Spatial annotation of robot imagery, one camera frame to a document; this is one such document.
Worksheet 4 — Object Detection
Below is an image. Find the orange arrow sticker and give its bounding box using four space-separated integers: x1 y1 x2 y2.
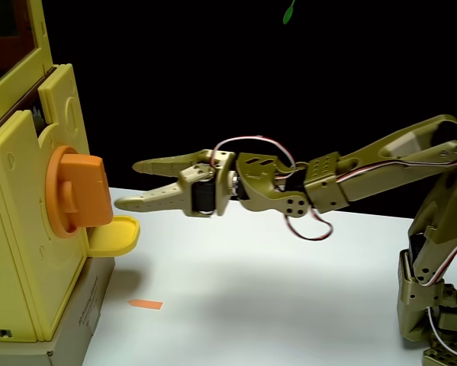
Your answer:
127 298 164 312

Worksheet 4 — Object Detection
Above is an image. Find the green leaf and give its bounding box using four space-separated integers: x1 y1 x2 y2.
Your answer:
282 0 298 26

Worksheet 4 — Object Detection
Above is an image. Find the orange vending machine knob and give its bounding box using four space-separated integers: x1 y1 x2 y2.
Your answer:
44 145 114 239

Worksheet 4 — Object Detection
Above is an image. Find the red white servo cable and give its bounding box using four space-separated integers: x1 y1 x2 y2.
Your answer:
211 134 334 242

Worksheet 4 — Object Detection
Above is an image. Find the yellow toy vending machine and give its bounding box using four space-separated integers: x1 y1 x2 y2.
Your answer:
0 0 142 343

